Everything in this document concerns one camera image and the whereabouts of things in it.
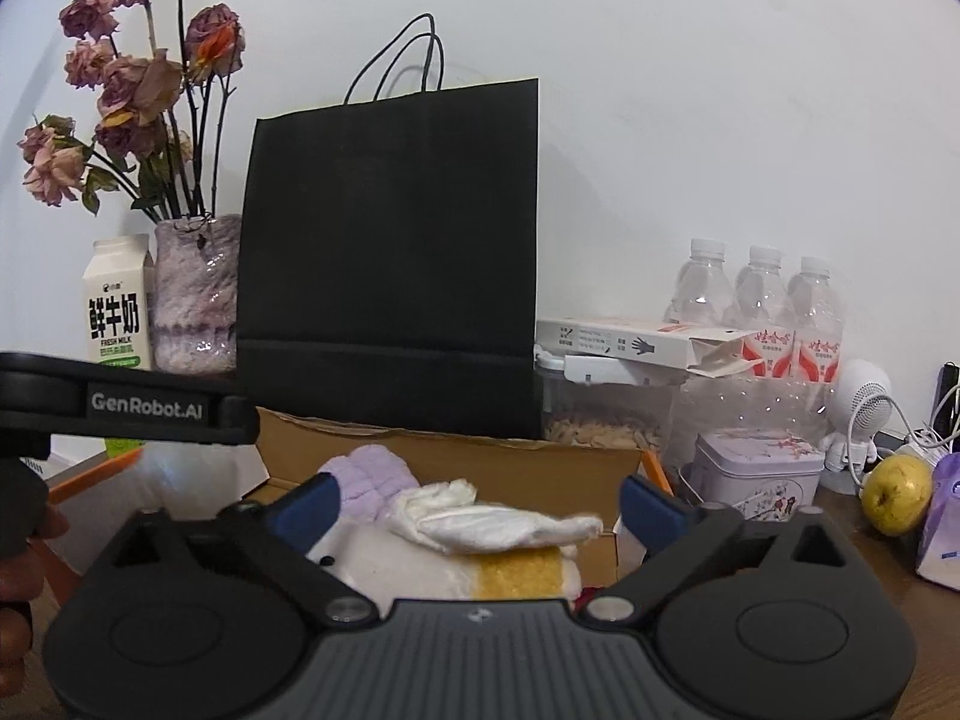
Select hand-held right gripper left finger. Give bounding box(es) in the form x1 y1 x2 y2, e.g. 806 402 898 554
103 474 382 632

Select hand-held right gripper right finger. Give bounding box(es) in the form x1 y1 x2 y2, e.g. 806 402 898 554
586 474 861 626

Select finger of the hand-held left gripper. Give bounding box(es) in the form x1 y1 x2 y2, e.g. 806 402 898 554
0 351 260 445

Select yellow white plush toy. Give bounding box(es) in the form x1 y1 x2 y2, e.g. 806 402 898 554
304 517 584 620

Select cardboard box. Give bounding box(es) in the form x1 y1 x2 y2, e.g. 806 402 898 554
45 405 672 601

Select white cloth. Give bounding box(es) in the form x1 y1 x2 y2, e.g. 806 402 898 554
390 478 605 556

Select person's left hand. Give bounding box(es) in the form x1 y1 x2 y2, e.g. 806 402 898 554
0 506 68 680

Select purple fluffy towel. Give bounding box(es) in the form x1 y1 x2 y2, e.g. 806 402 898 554
315 444 421 522

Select white green milk carton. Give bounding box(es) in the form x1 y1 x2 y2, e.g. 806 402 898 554
81 235 155 460

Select clear seed container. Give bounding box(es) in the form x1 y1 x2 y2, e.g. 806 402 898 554
534 345 676 452

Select floral tin box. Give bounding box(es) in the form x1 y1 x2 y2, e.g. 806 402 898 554
686 431 826 522

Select purple marbled vase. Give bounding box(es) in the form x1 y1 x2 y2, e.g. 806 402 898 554
152 214 245 374

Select white flat carton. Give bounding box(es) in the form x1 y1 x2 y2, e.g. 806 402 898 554
536 317 758 377

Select clear water bottle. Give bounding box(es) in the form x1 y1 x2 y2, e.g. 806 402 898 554
787 256 845 383
664 238 740 327
733 245 792 380

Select small white fan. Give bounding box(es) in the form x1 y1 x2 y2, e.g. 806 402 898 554
817 358 895 496

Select yellow green apple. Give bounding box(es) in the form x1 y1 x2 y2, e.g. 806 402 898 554
860 456 935 537

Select black paper bag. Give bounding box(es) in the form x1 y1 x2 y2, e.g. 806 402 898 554
236 13 542 440

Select purple tissue packet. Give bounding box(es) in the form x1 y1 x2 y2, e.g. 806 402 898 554
915 452 960 590

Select black device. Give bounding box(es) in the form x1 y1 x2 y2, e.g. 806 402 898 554
934 364 960 428

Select dried rose bouquet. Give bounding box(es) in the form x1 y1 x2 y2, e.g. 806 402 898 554
16 0 247 222

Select white cables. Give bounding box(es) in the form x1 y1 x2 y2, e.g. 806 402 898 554
847 382 960 466

